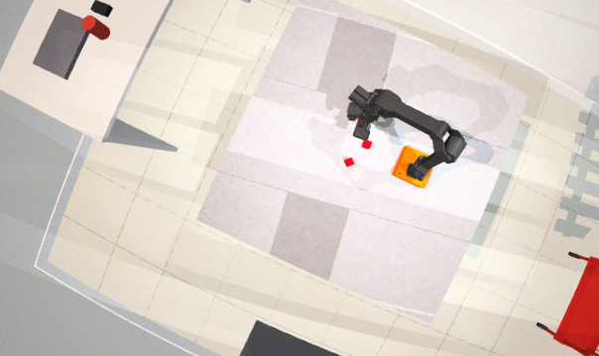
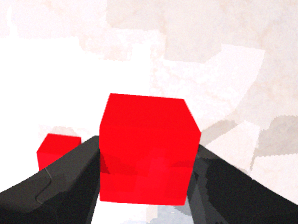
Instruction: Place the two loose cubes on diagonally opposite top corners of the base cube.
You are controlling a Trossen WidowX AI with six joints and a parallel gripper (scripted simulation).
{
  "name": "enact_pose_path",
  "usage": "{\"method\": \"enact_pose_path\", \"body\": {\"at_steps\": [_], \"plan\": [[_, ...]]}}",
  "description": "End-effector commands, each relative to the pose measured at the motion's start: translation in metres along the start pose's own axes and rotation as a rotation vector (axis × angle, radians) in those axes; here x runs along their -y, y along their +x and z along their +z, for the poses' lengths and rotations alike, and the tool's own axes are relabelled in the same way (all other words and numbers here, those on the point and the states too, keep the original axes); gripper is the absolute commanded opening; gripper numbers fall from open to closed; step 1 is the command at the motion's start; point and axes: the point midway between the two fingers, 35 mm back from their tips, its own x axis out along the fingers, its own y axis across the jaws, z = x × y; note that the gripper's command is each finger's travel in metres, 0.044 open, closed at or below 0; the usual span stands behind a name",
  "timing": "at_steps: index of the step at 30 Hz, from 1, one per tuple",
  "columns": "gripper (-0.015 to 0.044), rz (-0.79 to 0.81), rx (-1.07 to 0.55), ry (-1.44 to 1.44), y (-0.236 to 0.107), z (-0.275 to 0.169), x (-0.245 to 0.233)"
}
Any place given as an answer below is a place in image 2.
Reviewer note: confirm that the red cube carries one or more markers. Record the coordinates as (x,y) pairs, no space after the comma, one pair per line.
(148,147)
(55,146)

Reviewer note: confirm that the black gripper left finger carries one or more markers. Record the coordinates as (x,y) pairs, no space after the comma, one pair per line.
(64,192)

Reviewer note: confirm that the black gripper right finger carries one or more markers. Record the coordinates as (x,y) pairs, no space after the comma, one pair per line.
(220,194)

